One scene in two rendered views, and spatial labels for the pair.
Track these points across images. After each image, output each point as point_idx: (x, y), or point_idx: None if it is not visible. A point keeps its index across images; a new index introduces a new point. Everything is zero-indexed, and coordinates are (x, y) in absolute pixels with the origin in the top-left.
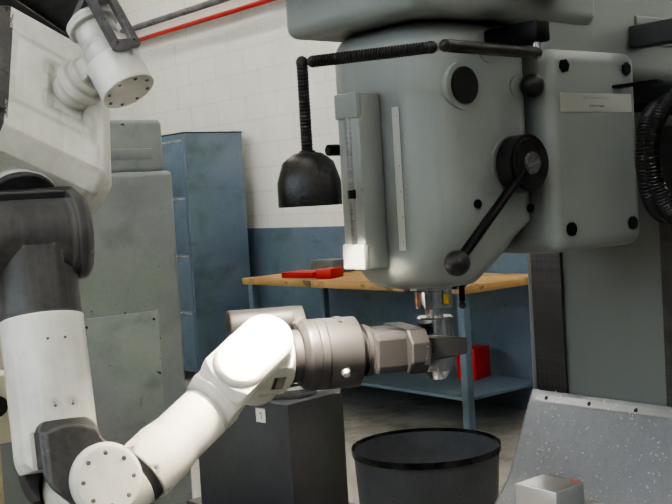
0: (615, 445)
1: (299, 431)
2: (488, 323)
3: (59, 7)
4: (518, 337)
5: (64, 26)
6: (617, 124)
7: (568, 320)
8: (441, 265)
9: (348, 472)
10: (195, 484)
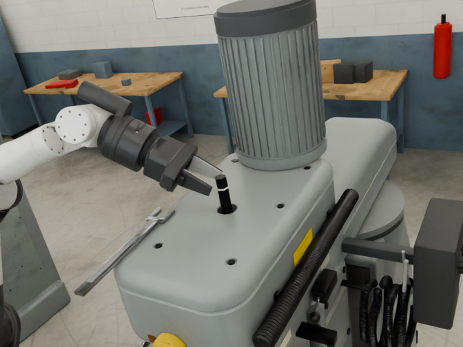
0: None
1: None
2: (156, 95)
3: (0, 343)
4: (172, 100)
5: (5, 345)
6: (342, 298)
7: None
8: None
9: (114, 196)
10: (40, 222)
